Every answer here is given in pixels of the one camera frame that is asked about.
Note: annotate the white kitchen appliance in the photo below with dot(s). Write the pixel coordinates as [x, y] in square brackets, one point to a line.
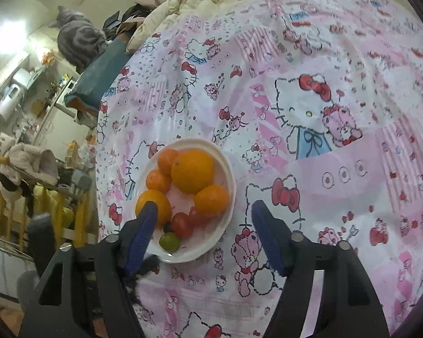
[5, 102]

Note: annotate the grey plastic stool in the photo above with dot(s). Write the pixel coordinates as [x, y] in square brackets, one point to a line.
[81, 180]

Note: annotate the red cherry tomato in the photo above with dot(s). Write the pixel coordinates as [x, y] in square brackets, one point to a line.
[198, 216]
[181, 224]

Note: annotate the grey tabby cat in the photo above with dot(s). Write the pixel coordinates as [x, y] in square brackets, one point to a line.
[79, 42]

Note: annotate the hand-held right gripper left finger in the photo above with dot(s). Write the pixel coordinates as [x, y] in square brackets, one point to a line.
[144, 232]

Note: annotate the beige padded jacket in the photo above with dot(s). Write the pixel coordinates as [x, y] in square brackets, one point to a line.
[30, 158]

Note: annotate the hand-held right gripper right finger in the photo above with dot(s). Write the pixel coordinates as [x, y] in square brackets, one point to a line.
[268, 234]

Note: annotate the small mandarin orange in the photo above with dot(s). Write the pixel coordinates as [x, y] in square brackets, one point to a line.
[167, 160]
[158, 180]

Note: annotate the blue cushion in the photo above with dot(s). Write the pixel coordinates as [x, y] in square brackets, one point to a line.
[95, 77]

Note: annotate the cream duvet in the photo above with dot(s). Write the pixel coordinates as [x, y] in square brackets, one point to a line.
[172, 7]

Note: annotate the large orange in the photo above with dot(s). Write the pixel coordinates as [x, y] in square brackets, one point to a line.
[192, 170]

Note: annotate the wooden rail rack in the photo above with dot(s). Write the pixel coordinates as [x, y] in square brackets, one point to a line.
[7, 214]

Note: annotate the green grape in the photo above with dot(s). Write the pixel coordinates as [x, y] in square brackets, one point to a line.
[169, 242]

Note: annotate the pink cartoon printed blanket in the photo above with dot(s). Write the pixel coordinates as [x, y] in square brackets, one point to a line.
[320, 77]

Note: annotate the yellow cloth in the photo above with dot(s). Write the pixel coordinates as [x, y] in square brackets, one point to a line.
[58, 211]

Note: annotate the pink strawberry-print plate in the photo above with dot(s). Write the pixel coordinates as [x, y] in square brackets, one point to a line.
[220, 169]

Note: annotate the dark purple grape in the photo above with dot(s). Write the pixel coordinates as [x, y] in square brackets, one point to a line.
[167, 228]

